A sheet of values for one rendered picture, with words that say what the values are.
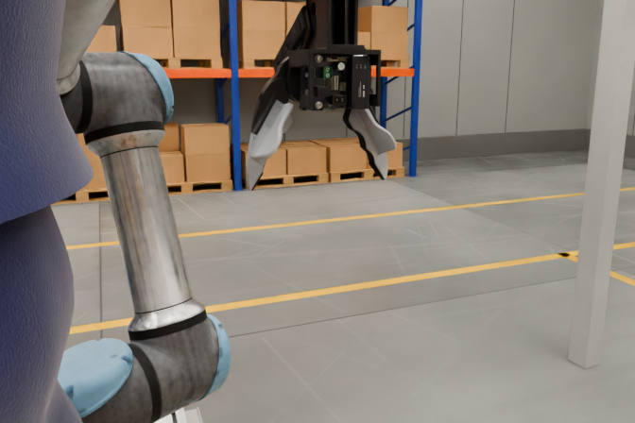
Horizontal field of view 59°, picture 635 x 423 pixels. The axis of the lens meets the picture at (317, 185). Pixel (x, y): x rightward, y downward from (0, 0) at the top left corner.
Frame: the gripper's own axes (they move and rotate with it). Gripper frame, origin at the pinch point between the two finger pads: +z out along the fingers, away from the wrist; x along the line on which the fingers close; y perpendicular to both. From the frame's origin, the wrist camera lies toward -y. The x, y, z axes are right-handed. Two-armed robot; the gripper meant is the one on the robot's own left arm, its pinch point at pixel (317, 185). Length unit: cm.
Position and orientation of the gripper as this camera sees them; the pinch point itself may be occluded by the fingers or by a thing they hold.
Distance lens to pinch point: 59.1
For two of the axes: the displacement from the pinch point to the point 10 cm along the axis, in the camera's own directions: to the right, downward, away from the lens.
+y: 3.6, 1.9, -9.1
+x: 9.3, -0.8, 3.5
